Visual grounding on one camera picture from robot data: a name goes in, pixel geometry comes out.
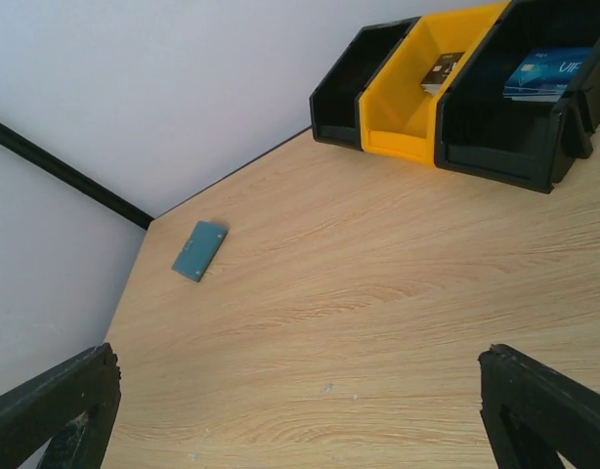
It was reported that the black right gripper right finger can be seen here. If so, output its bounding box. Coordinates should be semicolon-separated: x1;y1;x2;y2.
479;344;600;468

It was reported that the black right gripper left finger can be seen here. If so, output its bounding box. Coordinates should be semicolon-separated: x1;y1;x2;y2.
0;343;121;468

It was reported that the teal leather card holder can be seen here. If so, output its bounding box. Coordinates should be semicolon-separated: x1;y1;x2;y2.
172;221;228;282

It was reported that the blue VIP card stack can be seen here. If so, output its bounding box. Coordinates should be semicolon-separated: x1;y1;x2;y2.
503;47;591;103

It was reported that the black VIP card stack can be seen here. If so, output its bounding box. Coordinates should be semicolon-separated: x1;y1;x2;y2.
421;52;464;88

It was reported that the black bin right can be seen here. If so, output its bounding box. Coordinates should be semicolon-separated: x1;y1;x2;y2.
434;1;600;193

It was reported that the black bin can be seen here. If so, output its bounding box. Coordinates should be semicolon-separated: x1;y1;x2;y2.
309;17;419;150
434;1;600;193

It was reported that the yellow middle bin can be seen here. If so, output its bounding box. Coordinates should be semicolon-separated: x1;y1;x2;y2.
359;2;507;166

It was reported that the black bin left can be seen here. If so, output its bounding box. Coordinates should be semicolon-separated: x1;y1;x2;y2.
309;17;419;150

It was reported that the black frame post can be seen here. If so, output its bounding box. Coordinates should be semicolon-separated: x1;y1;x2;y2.
0;122;153;230

